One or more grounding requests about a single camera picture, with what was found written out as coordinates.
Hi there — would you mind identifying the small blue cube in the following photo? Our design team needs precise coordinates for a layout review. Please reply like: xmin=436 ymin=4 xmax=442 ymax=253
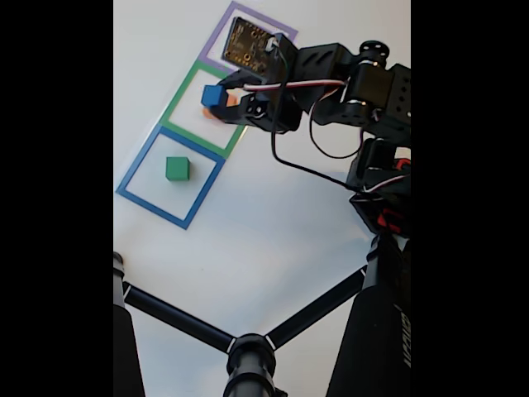
xmin=201 ymin=84 xmax=226 ymax=110

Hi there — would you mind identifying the orange cube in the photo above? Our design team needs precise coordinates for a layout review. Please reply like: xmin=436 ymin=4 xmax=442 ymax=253
xmin=201 ymin=93 xmax=239 ymax=122

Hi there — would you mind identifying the green cube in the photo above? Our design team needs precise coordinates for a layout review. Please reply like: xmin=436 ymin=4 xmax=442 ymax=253
xmin=164 ymin=155 xmax=190 ymax=182

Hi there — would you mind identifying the red black table clamp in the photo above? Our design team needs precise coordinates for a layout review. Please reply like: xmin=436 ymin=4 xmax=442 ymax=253
xmin=378 ymin=208 xmax=410 ymax=233

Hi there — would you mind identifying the black tripod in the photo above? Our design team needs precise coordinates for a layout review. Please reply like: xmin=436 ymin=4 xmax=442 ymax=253
xmin=113 ymin=233 xmax=412 ymax=397

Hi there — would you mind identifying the red white servo cable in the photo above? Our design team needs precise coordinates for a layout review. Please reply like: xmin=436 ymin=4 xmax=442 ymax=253
xmin=242 ymin=78 xmax=412 ymax=194

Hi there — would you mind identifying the gripper camera board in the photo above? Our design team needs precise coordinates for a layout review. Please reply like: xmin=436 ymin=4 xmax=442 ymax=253
xmin=222 ymin=16 xmax=299 ymax=79

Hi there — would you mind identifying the purple square frame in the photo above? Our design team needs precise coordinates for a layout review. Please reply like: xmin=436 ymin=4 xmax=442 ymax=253
xmin=198 ymin=0 xmax=298 ymax=75

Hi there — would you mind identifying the green square frame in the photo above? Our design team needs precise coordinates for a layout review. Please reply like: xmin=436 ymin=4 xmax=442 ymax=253
xmin=159 ymin=59 xmax=265 ymax=160

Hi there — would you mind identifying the black camera cable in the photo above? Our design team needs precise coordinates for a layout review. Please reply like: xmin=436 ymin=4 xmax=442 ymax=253
xmin=270 ymin=41 xmax=361 ymax=194

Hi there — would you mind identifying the blue square frame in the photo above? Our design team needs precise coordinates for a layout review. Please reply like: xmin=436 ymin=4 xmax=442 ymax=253
xmin=115 ymin=125 xmax=227 ymax=231

